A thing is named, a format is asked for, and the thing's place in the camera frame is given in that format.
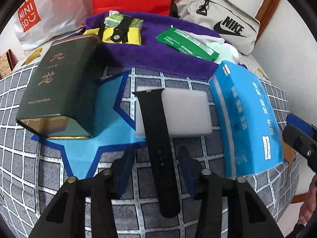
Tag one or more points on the white foam sponge block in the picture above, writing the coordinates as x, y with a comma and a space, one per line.
187, 112

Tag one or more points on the brown patterned box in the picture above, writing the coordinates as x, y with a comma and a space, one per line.
6, 65

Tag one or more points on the grey checked bed sheet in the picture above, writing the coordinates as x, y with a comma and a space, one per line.
34, 169

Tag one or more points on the wooden door frame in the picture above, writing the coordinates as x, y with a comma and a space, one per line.
265, 13

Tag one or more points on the green wet wipe packet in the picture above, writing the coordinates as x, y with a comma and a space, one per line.
187, 44

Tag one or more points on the yellow black adidas sock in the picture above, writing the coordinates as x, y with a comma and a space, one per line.
111, 35

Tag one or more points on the light green tissue packet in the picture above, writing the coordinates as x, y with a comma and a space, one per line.
117, 19

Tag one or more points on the purple fleece blanket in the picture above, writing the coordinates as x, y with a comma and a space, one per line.
151, 54

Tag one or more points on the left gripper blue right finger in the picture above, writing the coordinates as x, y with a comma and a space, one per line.
189, 170

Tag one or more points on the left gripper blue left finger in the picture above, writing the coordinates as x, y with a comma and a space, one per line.
124, 169

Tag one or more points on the person right hand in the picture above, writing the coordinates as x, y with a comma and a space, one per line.
309, 205

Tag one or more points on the blue tissue pack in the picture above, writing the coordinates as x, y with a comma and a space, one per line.
250, 132

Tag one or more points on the dark green tea tin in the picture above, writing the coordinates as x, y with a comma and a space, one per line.
59, 100

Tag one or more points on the white miniso plastic bag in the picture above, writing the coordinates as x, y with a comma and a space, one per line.
37, 21

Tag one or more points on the beige nike bag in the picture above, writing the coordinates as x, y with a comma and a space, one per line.
230, 22

